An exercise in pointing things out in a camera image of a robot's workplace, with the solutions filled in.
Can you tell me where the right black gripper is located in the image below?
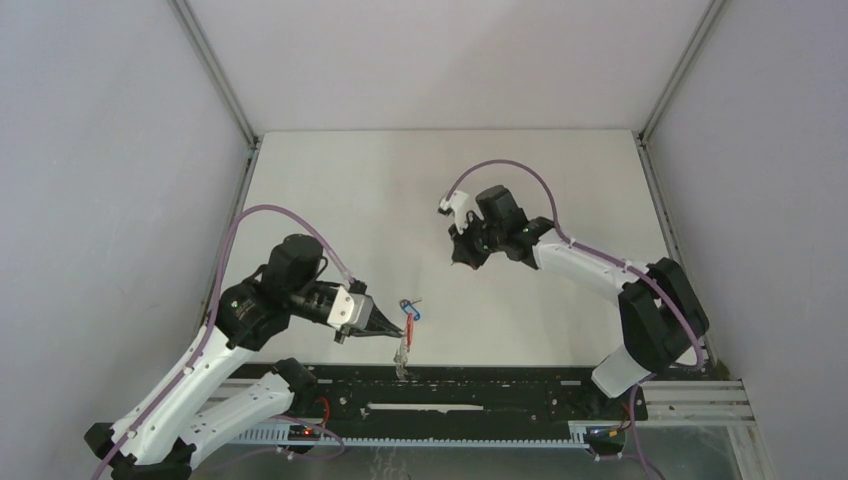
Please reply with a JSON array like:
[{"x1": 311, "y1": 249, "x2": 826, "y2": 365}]
[{"x1": 448, "y1": 212, "x2": 504, "y2": 271}]

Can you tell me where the blue key tag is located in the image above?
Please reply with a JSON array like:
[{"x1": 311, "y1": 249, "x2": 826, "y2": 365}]
[{"x1": 399, "y1": 298, "x2": 422, "y2": 322}]

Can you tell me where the metal key holder red handle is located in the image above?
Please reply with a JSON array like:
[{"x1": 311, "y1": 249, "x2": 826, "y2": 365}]
[{"x1": 393, "y1": 313, "x2": 415, "y2": 381}]

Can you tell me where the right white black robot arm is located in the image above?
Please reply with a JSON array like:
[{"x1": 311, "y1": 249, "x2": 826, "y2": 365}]
[{"x1": 438, "y1": 185, "x2": 709, "y2": 418}]

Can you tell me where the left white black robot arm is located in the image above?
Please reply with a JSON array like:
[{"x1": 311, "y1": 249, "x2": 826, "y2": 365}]
[{"x1": 84, "y1": 234, "x2": 404, "y2": 479}]

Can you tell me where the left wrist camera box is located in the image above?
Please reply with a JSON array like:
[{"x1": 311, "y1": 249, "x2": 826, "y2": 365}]
[{"x1": 326, "y1": 286, "x2": 374, "y2": 335}]

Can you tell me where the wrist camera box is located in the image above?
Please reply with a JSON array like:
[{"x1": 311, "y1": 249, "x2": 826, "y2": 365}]
[
  {"x1": 437, "y1": 190, "x2": 473, "y2": 219},
  {"x1": 326, "y1": 286, "x2": 374, "y2": 335}
]

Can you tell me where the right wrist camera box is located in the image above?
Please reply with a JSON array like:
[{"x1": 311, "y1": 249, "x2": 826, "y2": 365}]
[{"x1": 437, "y1": 190, "x2": 473, "y2": 219}]

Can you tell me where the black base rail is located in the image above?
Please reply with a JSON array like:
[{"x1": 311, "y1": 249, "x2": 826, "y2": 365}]
[{"x1": 293, "y1": 364, "x2": 648, "y2": 439}]

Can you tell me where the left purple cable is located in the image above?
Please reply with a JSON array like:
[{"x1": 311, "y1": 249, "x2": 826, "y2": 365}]
[{"x1": 92, "y1": 204, "x2": 359, "y2": 480}]

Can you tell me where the grey slotted cable duct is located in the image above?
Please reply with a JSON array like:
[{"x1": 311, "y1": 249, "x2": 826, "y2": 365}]
[{"x1": 225, "y1": 422, "x2": 624, "y2": 449}]

